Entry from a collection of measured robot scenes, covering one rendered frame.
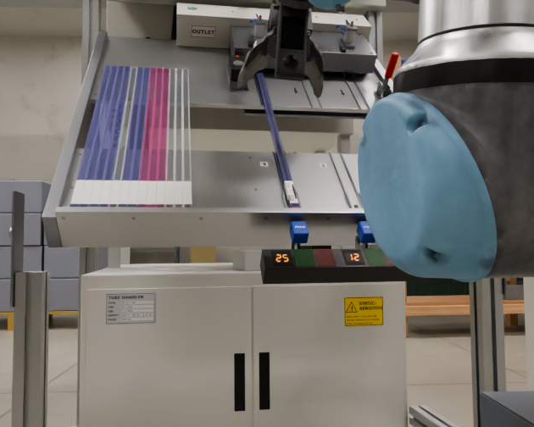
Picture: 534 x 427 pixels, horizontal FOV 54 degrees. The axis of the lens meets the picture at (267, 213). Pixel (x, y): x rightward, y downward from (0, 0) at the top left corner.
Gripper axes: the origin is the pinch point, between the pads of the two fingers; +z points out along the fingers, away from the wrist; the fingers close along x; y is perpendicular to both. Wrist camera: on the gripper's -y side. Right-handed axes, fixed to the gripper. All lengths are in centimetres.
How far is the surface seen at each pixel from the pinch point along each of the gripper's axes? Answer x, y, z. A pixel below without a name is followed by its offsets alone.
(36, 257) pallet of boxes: 152, 151, 330
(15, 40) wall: 364, 665, 516
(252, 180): 3.8, -16.7, 5.1
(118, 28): 41, 50, 26
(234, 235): 6.2, -28.4, 4.9
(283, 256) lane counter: -1.2, -33.5, 1.8
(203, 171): 12.2, -15.2, 5.8
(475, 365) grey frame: -37, -42, 19
